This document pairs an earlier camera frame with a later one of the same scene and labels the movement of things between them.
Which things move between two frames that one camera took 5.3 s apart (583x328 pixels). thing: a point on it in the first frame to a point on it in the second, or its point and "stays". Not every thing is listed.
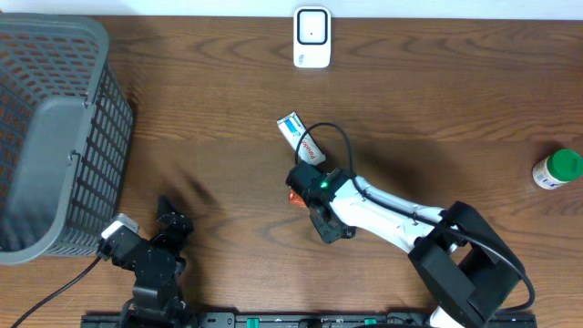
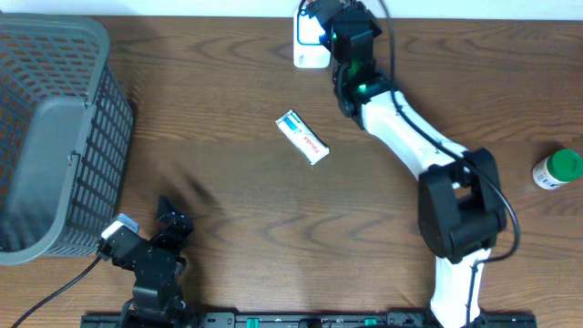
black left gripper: x=180 y=225 stays
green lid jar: x=560 y=168 stays
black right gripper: x=328 y=234 to x=375 y=25
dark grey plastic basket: x=66 y=133 stays
